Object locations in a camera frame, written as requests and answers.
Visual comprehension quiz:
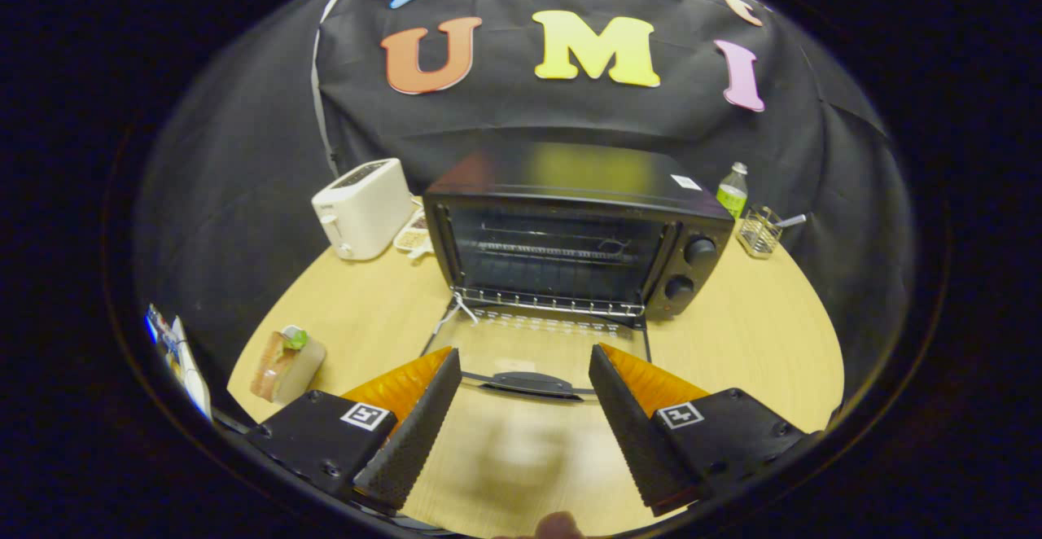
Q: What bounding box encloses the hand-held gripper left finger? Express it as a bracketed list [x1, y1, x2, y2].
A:
[244, 347, 462, 515]

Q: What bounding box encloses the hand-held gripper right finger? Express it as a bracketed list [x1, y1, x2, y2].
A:
[588, 344, 819, 517]

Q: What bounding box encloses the white bread sandwich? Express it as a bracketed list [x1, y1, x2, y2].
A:
[250, 326, 326, 405]

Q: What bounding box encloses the black toaster oven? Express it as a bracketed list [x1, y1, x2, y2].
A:
[419, 144, 736, 400]

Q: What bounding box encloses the small plate of food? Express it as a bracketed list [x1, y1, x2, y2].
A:
[393, 207, 434, 261]

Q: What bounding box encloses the white pop-up toaster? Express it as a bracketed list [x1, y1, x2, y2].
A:
[312, 158, 416, 261]

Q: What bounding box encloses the green label drink bottle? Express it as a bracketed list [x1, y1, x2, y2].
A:
[716, 162, 749, 221]

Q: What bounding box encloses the clear wire cutlery holder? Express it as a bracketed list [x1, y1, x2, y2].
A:
[737, 205, 784, 259]

